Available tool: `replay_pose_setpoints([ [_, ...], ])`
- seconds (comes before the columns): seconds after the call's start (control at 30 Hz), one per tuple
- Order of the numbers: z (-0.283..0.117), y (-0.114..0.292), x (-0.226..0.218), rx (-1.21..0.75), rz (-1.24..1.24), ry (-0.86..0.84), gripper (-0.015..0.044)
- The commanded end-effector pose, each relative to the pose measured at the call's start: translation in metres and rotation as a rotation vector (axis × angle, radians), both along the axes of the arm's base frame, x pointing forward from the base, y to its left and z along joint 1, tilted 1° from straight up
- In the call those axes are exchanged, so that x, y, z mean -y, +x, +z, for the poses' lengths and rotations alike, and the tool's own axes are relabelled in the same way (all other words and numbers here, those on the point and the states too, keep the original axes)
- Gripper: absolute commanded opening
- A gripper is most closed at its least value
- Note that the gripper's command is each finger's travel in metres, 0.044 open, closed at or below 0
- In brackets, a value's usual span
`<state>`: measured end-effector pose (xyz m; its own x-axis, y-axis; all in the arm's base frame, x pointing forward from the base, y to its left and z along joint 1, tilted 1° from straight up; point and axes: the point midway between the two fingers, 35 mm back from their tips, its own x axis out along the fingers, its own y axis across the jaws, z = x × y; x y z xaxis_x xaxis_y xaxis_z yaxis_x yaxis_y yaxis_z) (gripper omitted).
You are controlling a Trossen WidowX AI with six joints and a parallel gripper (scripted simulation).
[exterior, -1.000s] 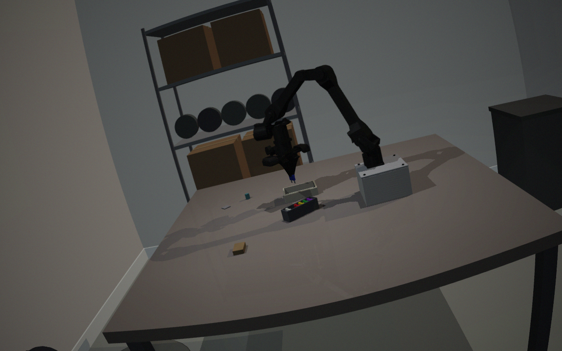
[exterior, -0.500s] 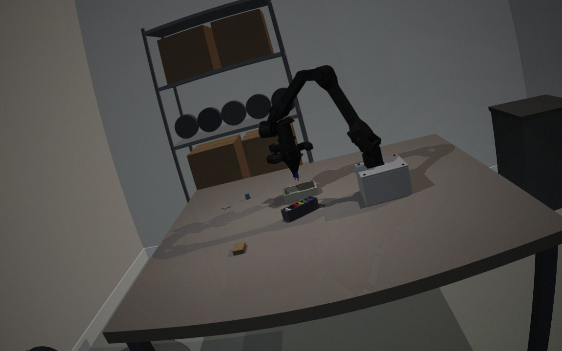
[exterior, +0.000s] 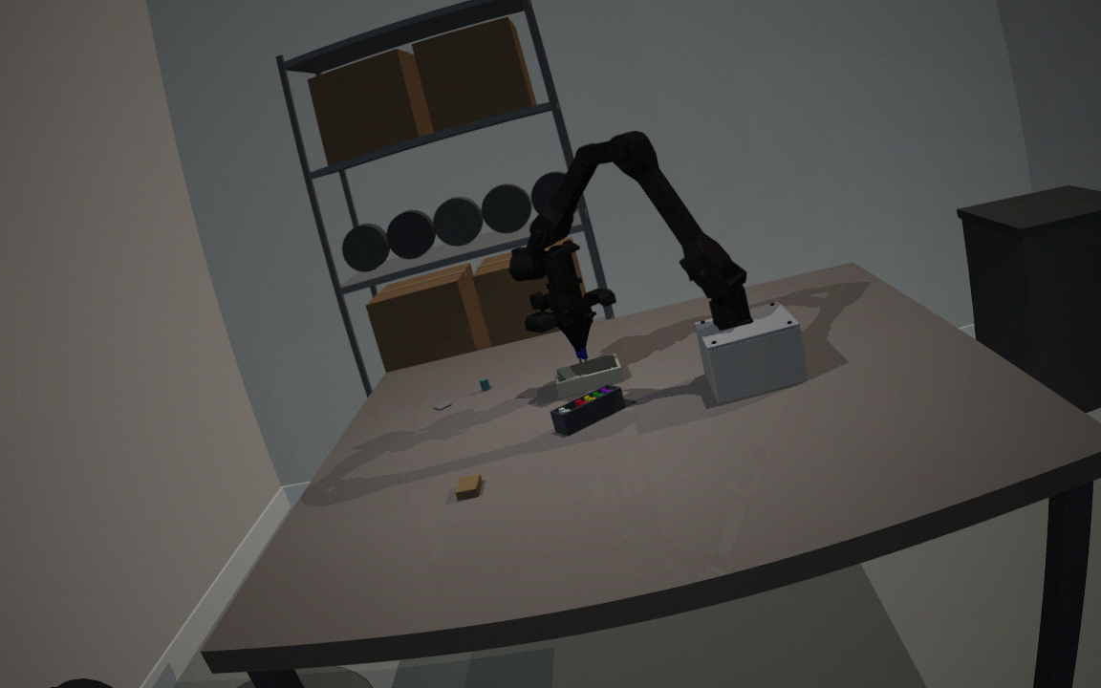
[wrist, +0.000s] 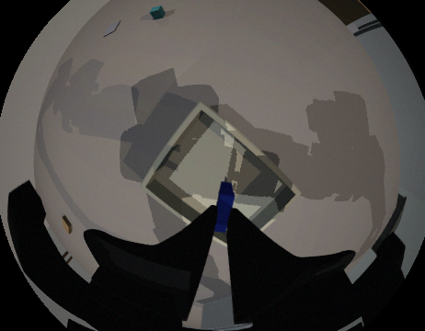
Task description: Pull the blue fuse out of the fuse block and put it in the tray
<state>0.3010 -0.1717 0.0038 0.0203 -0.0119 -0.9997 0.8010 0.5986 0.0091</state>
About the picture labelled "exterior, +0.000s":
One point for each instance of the small brown block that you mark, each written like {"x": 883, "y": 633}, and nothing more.
{"x": 469, "y": 487}

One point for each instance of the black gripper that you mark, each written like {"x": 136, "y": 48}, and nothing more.
{"x": 576, "y": 322}

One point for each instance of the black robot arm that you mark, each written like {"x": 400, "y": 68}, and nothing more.
{"x": 705, "y": 261}

